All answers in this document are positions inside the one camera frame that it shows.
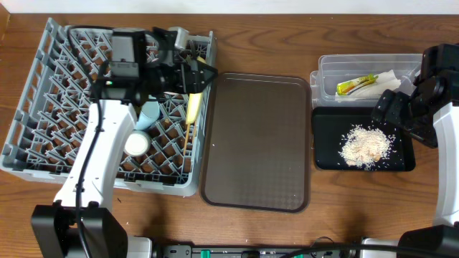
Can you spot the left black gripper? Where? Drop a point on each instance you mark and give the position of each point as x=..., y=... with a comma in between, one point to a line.
x=187, y=76

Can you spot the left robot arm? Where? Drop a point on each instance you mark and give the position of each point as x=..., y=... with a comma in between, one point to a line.
x=79, y=222

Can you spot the rice food waste pile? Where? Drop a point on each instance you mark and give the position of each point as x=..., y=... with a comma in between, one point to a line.
x=363, y=147

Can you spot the yellow round plate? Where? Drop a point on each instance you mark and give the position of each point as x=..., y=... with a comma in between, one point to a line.
x=193, y=107

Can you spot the light blue bowl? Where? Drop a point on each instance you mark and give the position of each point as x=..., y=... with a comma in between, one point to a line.
x=149, y=114

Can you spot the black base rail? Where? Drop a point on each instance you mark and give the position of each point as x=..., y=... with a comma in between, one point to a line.
x=187, y=251

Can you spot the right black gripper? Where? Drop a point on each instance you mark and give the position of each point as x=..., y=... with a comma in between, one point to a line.
x=392, y=114

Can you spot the white paper cup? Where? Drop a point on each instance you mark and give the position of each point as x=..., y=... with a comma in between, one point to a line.
x=137, y=144

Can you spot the wooden chopstick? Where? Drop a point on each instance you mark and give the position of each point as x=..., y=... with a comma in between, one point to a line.
x=188, y=126

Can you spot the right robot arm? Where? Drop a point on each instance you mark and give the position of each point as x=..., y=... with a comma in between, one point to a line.
x=430, y=115

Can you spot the clear plastic bin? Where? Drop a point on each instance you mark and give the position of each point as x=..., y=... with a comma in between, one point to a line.
x=336, y=68

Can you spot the brown serving tray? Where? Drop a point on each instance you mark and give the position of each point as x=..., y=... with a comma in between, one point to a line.
x=258, y=144

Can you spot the white napkin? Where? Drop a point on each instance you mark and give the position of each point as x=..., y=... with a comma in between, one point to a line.
x=384, y=81

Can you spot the grey plastic dish rack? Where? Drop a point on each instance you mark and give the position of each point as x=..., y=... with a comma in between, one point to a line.
x=50, y=120

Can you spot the black plastic tray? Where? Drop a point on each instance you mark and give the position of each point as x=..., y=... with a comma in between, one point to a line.
x=331, y=126

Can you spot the green snack wrapper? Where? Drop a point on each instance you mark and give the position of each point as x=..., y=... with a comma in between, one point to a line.
x=344, y=88

